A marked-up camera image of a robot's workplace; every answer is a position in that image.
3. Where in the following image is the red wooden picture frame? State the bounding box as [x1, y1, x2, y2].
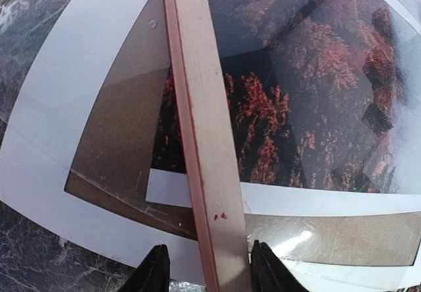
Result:
[164, 0, 251, 291]

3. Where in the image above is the red forest photo print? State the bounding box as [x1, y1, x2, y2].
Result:
[145, 0, 421, 217]

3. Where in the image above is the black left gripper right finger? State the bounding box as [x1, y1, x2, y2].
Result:
[251, 240, 305, 292]

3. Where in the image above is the clear acrylic sheet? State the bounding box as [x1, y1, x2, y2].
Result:
[65, 0, 421, 273]

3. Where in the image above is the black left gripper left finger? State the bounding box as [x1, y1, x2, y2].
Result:
[118, 244, 170, 292]

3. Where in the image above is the white mat board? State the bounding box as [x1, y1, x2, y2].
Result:
[1, 0, 420, 291]

